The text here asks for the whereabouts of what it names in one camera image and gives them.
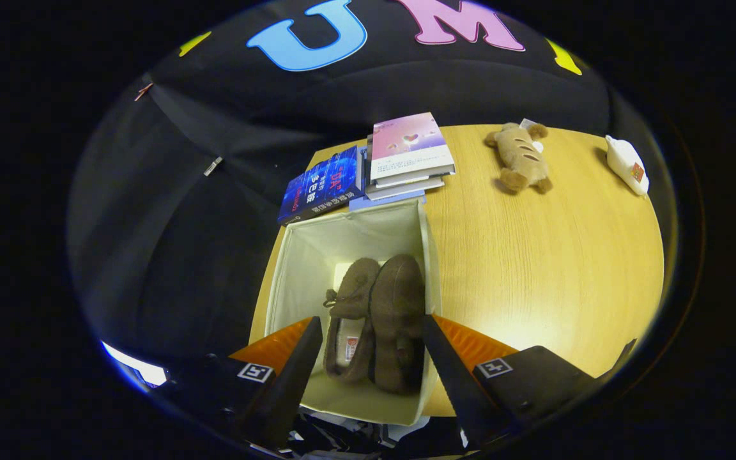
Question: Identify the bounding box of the dark blue book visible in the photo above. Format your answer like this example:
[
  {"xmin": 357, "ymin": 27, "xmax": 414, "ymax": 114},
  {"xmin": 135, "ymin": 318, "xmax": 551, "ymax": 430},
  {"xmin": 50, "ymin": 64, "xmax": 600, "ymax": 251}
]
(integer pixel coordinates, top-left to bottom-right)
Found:
[{"xmin": 277, "ymin": 146, "xmax": 365, "ymax": 226}]

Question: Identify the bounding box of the pink cover book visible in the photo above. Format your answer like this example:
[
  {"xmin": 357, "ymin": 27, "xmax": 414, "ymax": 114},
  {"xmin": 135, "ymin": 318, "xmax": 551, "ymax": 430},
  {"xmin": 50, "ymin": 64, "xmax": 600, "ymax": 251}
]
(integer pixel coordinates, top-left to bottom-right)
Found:
[{"xmin": 368, "ymin": 112, "xmax": 456, "ymax": 183}]

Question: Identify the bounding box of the tan plush toy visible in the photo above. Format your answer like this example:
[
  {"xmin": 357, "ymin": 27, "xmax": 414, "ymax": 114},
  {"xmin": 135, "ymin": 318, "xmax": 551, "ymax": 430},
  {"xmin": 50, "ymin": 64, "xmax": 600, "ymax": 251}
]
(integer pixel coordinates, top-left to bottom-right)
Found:
[{"xmin": 484, "ymin": 121, "xmax": 553, "ymax": 194}]

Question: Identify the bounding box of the green fabric storage box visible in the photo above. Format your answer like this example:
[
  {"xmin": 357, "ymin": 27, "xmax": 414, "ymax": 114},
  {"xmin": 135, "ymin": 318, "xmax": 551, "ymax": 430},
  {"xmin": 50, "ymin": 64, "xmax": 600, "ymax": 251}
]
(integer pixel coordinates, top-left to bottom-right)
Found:
[{"xmin": 264, "ymin": 198, "xmax": 443, "ymax": 427}]

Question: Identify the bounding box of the bright screen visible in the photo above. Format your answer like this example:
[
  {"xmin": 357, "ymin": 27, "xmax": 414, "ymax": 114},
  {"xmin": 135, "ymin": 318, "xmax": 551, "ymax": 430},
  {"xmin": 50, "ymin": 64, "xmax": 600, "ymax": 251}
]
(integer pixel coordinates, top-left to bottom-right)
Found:
[{"xmin": 101, "ymin": 341, "xmax": 169, "ymax": 387}]

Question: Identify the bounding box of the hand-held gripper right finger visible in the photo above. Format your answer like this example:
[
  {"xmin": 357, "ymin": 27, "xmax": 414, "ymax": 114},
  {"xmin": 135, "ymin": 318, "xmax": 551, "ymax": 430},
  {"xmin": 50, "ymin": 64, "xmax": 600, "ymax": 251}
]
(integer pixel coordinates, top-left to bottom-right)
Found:
[{"xmin": 420, "ymin": 313, "xmax": 637, "ymax": 451}]

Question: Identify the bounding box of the brown fuzzy shoe red label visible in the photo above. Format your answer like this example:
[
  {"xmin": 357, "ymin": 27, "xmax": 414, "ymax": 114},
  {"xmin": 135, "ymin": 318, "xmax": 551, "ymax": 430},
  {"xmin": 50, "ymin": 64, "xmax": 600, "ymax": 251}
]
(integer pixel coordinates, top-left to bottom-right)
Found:
[{"xmin": 323, "ymin": 257, "xmax": 381, "ymax": 384}]

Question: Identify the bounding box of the white paperback book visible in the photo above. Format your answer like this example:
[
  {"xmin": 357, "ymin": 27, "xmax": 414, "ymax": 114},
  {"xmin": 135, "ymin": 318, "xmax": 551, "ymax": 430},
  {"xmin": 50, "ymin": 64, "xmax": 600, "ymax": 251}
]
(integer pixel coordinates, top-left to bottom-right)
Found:
[{"xmin": 365, "ymin": 169, "xmax": 447, "ymax": 200}]

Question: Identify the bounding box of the white plush pillow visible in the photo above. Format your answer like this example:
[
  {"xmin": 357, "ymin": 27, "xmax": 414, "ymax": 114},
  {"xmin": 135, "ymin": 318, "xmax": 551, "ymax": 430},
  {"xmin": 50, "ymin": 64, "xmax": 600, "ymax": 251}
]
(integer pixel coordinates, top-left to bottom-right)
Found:
[{"xmin": 604, "ymin": 134, "xmax": 651, "ymax": 197}]

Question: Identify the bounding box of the black backdrop cloth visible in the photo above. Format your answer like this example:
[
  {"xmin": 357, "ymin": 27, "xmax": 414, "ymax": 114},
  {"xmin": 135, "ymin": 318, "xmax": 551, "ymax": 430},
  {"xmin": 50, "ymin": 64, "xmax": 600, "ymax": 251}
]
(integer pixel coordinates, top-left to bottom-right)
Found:
[{"xmin": 66, "ymin": 0, "xmax": 675, "ymax": 384}]

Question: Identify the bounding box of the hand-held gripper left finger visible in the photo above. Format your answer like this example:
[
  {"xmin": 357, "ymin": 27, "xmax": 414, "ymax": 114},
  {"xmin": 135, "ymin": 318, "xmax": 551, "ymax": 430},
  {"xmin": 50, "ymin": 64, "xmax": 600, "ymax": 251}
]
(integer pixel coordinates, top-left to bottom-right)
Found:
[{"xmin": 157, "ymin": 316, "xmax": 324, "ymax": 451}]

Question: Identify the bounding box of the pale blue book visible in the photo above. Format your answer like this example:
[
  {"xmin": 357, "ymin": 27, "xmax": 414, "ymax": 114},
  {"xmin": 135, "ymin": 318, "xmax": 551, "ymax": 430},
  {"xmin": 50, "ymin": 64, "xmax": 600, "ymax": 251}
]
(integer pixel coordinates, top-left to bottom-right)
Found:
[{"xmin": 349, "ymin": 190, "xmax": 427, "ymax": 213}]

